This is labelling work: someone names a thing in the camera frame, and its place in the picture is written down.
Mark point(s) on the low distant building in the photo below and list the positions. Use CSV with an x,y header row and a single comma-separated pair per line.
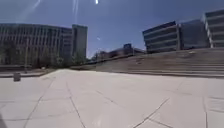
x,y
120,51

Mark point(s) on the pale concrete slab plaza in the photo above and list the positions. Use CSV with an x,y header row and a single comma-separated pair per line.
x,y
110,100

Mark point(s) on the wide concrete steps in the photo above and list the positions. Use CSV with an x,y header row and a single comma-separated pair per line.
x,y
173,63

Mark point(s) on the long grey office building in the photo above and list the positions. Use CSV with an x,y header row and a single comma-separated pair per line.
x,y
40,43

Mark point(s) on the glass and concrete building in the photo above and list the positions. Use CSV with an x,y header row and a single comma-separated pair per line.
x,y
186,33

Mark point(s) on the small grey block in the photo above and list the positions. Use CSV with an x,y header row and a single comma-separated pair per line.
x,y
16,77

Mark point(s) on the low concrete kerb wall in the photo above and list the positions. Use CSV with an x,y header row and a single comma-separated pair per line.
x,y
26,74

